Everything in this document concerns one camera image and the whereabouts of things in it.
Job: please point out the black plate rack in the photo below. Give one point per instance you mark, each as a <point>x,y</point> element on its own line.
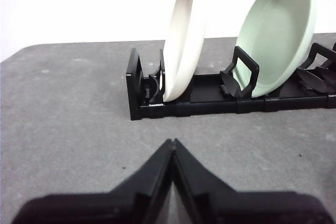
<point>210,107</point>

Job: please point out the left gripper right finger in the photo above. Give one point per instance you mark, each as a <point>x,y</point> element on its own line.
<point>236,208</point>

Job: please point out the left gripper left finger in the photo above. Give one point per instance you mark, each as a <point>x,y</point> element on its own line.
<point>118,205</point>

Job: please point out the cream plate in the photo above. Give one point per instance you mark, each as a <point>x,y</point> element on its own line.
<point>181,64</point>

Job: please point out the pale green plate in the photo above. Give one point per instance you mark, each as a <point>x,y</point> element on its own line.
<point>275,37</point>

